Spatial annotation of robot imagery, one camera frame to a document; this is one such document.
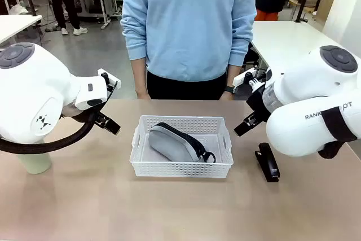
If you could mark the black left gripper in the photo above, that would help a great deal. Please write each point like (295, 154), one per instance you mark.
(97, 118)

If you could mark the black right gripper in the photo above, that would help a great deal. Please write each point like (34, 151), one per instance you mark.
(256, 105)

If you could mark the black stapler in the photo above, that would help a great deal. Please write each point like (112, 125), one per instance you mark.
(268, 164)

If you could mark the grey pencil case black zipper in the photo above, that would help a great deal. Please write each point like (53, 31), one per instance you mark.
(172, 146)

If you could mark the pale green cup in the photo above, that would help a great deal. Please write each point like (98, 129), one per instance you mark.
(35, 164)

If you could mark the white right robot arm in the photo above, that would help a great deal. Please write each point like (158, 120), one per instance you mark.
(310, 94)

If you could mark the person's left forearm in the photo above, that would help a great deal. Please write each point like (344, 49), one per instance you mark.
(232, 76)

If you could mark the person's right forearm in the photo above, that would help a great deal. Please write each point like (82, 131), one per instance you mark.
(140, 76)

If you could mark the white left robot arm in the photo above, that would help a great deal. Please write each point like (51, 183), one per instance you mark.
(28, 97)

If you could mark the white perforated plastic basket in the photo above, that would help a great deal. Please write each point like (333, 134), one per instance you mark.
(180, 169)

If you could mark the person's left hand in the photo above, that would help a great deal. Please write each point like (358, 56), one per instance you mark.
(227, 97)

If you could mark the person's right hand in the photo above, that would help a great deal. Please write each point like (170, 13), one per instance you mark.
(142, 94)

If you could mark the black wristwatch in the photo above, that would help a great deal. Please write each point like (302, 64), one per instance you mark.
(230, 89)

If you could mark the black trousers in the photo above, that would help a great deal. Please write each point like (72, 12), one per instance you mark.
(186, 90)

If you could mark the large white table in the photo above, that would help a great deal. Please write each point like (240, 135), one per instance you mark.
(285, 40)

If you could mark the light blue sweater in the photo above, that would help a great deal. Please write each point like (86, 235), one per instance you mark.
(186, 26)

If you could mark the small white table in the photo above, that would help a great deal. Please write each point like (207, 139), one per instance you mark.
(15, 28)

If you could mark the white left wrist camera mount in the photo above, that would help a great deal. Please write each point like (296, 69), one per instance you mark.
(112, 78)

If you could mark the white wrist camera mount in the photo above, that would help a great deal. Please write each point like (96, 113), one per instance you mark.
(242, 78)
(112, 78)

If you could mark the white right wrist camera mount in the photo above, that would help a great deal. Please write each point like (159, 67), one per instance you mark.
(242, 78)

